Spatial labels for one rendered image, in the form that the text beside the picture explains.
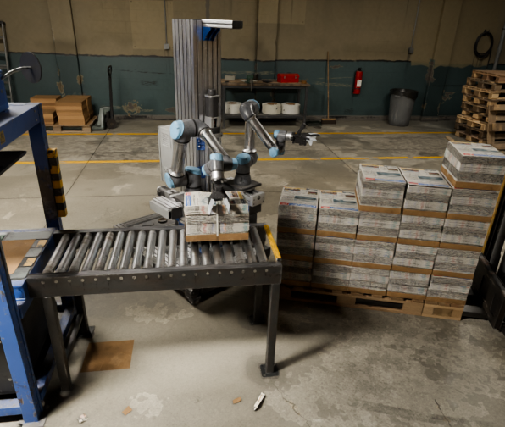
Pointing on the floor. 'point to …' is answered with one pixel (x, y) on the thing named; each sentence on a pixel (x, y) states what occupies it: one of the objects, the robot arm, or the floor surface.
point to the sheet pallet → (66, 112)
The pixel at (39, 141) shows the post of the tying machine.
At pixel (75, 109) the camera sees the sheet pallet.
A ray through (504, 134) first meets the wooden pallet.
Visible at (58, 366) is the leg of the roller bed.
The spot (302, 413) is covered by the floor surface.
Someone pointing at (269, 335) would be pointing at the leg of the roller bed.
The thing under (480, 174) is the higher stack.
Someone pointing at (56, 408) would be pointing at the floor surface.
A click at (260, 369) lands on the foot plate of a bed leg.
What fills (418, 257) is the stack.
